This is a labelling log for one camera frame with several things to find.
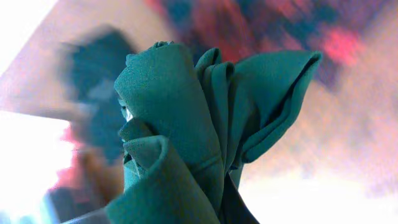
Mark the red plaid cloth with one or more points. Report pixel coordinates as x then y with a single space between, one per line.
241 28

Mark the green banded cloth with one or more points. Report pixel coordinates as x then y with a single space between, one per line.
184 130

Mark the small black cloth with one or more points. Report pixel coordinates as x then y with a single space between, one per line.
99 93

